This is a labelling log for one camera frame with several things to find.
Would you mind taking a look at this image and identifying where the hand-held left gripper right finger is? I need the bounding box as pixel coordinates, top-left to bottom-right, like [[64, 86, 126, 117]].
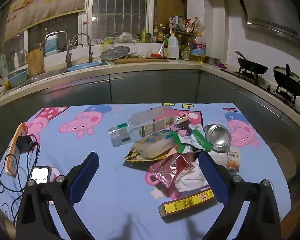
[[198, 152, 282, 240]]

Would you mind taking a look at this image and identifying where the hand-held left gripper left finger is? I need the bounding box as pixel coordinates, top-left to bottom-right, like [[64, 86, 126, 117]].
[[16, 151, 100, 240]]

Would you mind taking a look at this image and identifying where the labelled clear plastic bottle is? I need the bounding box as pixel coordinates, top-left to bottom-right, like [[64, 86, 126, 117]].
[[107, 119, 177, 147]]

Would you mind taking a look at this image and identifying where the blue white sponge packet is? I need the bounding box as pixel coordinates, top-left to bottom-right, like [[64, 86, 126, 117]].
[[132, 132, 177, 159]]

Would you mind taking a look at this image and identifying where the crumpled white tissue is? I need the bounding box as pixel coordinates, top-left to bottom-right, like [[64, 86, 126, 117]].
[[176, 159, 210, 193]]

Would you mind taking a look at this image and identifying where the small orange white packet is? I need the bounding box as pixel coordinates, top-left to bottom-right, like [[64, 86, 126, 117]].
[[226, 148, 240, 173]]

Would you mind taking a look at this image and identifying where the printed cartoon blanket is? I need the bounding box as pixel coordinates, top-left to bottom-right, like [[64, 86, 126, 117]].
[[0, 102, 292, 240]]

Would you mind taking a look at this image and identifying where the green white wrapper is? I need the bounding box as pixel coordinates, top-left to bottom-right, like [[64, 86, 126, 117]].
[[172, 127, 213, 154]]

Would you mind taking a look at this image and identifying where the long yellow box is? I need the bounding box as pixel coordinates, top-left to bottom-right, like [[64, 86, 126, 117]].
[[159, 187, 219, 218]]

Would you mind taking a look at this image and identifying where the aluminium can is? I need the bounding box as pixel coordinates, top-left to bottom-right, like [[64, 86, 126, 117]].
[[204, 124, 232, 153]]

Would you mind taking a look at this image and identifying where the smartphone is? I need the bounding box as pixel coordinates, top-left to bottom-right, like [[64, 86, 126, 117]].
[[30, 165, 52, 184]]

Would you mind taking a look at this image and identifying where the pink foil packet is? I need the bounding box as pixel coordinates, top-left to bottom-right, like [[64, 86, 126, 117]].
[[147, 154, 193, 198]]

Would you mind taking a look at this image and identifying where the yellow wrapper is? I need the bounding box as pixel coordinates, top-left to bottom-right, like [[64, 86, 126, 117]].
[[122, 147, 177, 162]]

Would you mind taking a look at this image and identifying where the dark snack wrapper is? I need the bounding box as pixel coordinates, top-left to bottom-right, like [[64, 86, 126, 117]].
[[165, 116, 193, 138]]

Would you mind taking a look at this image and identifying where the black charger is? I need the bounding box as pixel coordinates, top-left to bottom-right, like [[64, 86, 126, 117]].
[[17, 135, 34, 153]]

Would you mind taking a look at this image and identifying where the orange white power strip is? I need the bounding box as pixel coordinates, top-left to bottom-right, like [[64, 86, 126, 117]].
[[5, 122, 28, 178]]

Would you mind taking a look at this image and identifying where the clear crushed plastic bottle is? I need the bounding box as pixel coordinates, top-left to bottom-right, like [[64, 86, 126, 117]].
[[116, 106, 177, 130]]

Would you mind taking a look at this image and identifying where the gas stove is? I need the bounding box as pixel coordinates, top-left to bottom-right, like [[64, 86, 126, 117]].
[[221, 67, 300, 117]]

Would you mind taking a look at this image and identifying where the blue basin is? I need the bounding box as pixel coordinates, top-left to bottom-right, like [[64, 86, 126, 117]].
[[67, 61, 103, 72]]

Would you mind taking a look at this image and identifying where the black frying pan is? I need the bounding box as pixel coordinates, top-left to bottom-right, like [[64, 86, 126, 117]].
[[234, 50, 269, 75]]

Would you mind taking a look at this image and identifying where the light blue bowl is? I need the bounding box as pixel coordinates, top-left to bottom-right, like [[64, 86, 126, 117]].
[[6, 69, 29, 88]]

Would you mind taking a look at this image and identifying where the black wok with lid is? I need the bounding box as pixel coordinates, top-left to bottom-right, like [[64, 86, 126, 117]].
[[273, 64, 300, 97]]

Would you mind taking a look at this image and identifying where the tall steel faucet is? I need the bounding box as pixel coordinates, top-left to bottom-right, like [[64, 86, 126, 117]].
[[44, 31, 73, 67]]

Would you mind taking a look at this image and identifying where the upright wooden cutting board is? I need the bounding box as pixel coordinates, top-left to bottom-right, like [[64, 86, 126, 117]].
[[26, 47, 45, 77]]

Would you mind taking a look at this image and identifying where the round metal lid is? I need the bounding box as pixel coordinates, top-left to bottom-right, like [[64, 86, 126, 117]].
[[101, 46, 131, 60]]

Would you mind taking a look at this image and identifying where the flat wooden cutting board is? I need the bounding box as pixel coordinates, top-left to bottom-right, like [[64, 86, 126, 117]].
[[114, 57, 169, 65]]

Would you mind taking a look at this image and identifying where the yellow cooking oil bottle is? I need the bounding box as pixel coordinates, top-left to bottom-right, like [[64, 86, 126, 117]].
[[190, 36, 207, 63]]

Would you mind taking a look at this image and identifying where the white plastic jug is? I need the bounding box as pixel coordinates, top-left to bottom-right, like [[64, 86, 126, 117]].
[[168, 33, 180, 61]]

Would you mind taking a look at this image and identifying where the white tub with blue label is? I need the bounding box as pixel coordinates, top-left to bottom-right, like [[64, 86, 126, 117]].
[[45, 34, 59, 54]]

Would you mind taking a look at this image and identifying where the row of condiment bottles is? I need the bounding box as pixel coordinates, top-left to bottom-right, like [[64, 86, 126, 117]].
[[137, 24, 170, 43]]

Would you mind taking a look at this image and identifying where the pile of snack packets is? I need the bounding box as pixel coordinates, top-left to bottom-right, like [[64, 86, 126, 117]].
[[169, 15, 205, 37]]

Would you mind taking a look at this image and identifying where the barred window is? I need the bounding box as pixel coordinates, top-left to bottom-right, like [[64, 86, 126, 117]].
[[91, 0, 150, 37]]

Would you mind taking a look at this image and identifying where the printed window shade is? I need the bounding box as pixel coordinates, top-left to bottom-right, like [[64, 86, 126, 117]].
[[4, 0, 89, 42]]

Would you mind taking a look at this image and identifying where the steel range hood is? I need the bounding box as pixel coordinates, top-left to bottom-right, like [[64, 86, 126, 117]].
[[227, 0, 300, 45]]

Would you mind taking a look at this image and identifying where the black cable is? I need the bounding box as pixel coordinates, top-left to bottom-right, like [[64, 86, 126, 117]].
[[0, 134, 42, 224]]

